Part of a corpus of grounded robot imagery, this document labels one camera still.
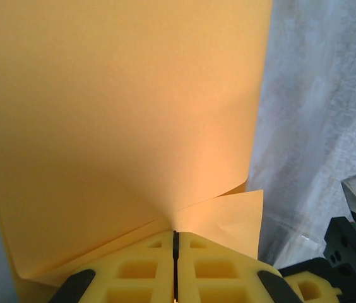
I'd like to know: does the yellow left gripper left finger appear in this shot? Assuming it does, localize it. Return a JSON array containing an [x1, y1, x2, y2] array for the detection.
[[50, 230, 175, 303]]

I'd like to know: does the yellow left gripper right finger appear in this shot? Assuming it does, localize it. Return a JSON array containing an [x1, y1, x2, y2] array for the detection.
[[177, 231, 302, 303]]

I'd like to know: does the orange paper sheet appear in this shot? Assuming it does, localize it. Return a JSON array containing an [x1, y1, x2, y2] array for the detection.
[[0, 0, 273, 303]]

